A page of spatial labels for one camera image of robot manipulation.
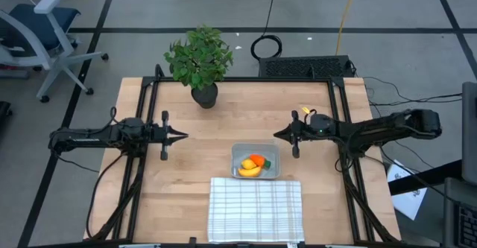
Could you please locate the grey monitor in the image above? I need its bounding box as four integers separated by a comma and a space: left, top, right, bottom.
461, 81, 477, 185

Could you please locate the clear plastic tupperware container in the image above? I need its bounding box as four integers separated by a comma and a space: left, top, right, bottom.
230, 142, 281, 180

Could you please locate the grey cart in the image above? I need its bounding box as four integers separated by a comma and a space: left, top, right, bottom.
442, 177, 477, 248

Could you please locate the black metal bar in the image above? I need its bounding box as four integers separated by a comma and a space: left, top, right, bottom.
387, 159, 464, 197

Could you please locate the black perforated metal case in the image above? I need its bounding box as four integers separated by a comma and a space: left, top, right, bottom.
258, 55, 355, 79

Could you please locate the green potted plant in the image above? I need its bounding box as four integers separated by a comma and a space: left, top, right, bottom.
162, 24, 235, 109

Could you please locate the coiled black cable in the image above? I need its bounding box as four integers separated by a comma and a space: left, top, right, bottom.
250, 0, 283, 61

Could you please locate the white checkered dish towel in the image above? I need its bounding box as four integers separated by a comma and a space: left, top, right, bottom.
206, 177, 306, 244

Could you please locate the yellow cable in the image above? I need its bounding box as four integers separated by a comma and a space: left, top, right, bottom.
335, 0, 361, 57

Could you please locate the yellow toy banana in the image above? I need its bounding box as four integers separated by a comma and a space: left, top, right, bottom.
238, 165, 263, 178

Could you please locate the orange toy carrot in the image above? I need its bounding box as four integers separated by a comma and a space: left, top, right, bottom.
249, 153, 271, 168

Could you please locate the black metal table frame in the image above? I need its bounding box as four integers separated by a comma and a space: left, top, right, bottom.
83, 64, 402, 246

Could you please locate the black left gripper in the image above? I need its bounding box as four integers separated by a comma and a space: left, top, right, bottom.
144, 109, 189, 162

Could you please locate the white blue office chair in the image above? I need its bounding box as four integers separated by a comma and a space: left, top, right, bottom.
0, 0, 110, 104

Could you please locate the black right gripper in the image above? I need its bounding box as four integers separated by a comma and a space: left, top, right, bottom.
274, 109, 313, 159

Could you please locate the white paper sheet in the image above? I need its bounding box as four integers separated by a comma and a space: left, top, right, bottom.
386, 159, 429, 221

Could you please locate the black keyboard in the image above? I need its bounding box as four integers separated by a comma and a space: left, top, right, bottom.
457, 203, 477, 248

